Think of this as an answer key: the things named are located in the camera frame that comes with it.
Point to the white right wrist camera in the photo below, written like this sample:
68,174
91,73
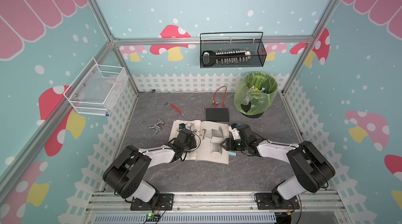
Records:
233,128

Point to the small metal clamp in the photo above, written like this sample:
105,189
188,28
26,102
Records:
157,126

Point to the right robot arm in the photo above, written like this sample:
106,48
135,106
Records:
312,171

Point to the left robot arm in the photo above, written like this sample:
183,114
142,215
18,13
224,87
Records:
125,174

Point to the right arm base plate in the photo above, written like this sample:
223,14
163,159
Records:
273,201

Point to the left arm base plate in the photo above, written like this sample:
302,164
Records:
158,202

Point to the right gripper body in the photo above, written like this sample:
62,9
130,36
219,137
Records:
237,145

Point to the green bagged trash bin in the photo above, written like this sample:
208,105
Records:
255,94

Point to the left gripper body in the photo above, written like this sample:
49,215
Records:
191,145

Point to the black flat box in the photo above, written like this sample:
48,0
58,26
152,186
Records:
217,114

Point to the white wire wall basket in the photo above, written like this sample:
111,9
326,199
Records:
97,90

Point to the green circuit board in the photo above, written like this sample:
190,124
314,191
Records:
152,217

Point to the red handled tool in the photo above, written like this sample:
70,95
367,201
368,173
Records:
175,107

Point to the grey slotted cable duct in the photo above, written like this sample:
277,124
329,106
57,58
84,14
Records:
189,218

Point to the sketch drawing book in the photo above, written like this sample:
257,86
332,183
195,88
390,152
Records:
209,136

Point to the black wire wall basket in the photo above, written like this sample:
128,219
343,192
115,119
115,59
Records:
232,49

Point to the black socket bit holder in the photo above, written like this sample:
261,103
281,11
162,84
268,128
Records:
210,58

